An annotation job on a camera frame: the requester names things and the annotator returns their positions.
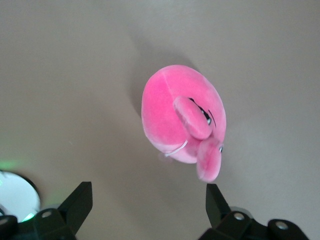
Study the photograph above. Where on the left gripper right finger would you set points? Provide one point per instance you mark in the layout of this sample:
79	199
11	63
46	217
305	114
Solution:
220	215

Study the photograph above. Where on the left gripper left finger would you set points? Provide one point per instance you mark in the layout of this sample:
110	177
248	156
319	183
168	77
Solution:
75	212

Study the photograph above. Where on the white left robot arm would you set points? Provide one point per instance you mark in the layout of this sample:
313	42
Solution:
15	192

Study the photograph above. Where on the round pink plush toy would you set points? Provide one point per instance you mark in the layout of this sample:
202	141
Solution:
162	117

